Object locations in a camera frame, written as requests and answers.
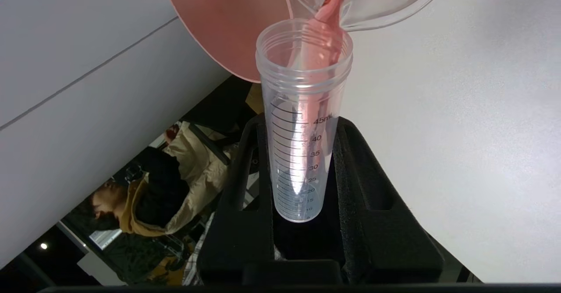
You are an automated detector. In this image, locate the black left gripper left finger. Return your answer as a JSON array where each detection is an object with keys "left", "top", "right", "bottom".
[{"left": 197, "top": 113, "right": 275, "bottom": 286}]

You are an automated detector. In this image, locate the person in tan jacket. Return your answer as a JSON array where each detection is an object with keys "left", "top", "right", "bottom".
[{"left": 90, "top": 122, "right": 234, "bottom": 237}]

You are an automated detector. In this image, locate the pink bowl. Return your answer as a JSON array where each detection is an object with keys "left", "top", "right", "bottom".
[{"left": 162, "top": 0, "right": 292, "bottom": 84}]

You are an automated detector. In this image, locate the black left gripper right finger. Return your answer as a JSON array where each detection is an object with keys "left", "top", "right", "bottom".
[{"left": 332, "top": 116, "right": 444, "bottom": 283}]

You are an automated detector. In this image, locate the test tube with red pigment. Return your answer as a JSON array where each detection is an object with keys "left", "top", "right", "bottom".
[{"left": 256, "top": 18, "right": 354, "bottom": 223}]

